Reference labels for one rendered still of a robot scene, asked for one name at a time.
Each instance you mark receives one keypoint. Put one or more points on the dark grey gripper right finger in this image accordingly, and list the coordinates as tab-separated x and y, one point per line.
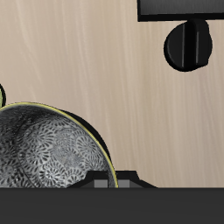
126	175

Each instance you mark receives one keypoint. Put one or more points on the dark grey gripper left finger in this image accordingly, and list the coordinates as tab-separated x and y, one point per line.
98	176

